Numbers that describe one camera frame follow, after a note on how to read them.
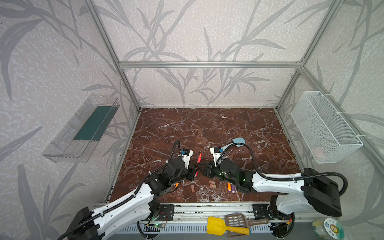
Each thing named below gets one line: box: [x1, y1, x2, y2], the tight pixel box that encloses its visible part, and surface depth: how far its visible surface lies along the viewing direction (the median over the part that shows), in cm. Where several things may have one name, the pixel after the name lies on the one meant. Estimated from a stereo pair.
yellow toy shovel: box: [207, 216, 251, 236], surface depth 71 cm
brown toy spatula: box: [224, 213, 269, 228], surface depth 72 cm
